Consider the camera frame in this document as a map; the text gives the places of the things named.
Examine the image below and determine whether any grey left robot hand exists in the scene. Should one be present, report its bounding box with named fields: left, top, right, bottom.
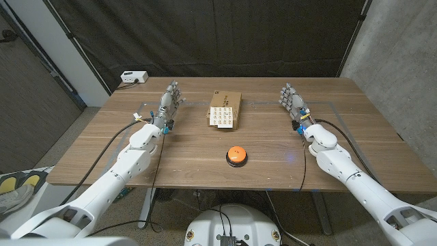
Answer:
left=150, top=80, right=187, bottom=135

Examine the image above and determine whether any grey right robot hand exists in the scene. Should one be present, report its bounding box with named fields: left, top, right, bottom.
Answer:
left=278, top=82, right=313, bottom=136

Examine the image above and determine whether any white power adapter box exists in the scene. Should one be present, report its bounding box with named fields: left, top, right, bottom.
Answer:
left=120, top=70, right=150, bottom=84

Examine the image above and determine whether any brown cardboard box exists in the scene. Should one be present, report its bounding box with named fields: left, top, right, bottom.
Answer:
left=206, top=90, right=243, bottom=131

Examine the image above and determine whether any orange push button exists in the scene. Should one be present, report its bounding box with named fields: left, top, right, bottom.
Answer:
left=225, top=146, right=249, bottom=168

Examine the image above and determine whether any black backdrop curtain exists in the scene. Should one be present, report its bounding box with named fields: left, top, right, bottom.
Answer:
left=44, top=0, right=373, bottom=93

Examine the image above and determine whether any black backdrop stand pole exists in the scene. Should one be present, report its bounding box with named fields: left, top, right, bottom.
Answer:
left=44, top=0, right=113, bottom=96
left=337, top=0, right=373, bottom=78

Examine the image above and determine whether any small teal orange object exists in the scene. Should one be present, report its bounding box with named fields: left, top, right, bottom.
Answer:
left=112, top=187, right=132, bottom=203

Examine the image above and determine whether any grey table leg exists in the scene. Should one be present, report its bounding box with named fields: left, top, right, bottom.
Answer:
left=309, top=191, right=333, bottom=236
left=137, top=187, right=157, bottom=230

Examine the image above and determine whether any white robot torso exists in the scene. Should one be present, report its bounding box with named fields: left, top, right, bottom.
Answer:
left=183, top=204, right=283, bottom=246

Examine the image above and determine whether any yellow black foot pedal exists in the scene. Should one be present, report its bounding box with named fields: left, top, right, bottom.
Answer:
left=19, top=172, right=44, bottom=189
left=0, top=176, right=18, bottom=195

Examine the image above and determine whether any grey sneaker shoe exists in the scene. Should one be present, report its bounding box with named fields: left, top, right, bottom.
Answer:
left=0, top=184, right=35, bottom=215

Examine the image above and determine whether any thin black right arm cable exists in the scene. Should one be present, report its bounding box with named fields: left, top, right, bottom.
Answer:
left=298, top=135, right=307, bottom=192

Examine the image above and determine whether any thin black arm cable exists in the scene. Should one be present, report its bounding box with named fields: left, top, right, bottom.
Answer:
left=298, top=135, right=307, bottom=192
left=85, top=133, right=167, bottom=236

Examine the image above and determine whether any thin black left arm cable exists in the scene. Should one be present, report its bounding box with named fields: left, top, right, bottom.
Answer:
left=85, top=133, right=167, bottom=236

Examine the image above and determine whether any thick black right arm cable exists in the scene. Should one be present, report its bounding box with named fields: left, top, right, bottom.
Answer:
left=313, top=118, right=380, bottom=184

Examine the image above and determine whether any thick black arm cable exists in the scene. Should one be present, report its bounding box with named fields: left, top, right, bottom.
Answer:
left=313, top=118, right=380, bottom=184
left=59, top=118, right=153, bottom=206

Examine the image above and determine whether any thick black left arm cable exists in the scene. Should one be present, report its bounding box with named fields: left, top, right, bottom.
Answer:
left=59, top=118, right=153, bottom=206

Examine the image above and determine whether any black door handle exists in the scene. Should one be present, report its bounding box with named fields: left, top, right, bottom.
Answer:
left=0, top=29, right=18, bottom=44

